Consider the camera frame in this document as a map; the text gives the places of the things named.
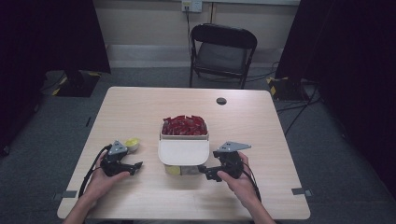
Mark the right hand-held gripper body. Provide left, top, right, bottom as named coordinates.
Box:
left=212, top=141, right=252, bottom=181

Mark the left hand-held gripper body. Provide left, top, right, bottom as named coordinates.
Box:
left=100, top=140, right=132, bottom=178

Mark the person's left hand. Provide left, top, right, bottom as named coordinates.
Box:
left=81, top=154, right=132, bottom=203

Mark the person's right hand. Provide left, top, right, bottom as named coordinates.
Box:
left=217, top=151, right=262, bottom=207

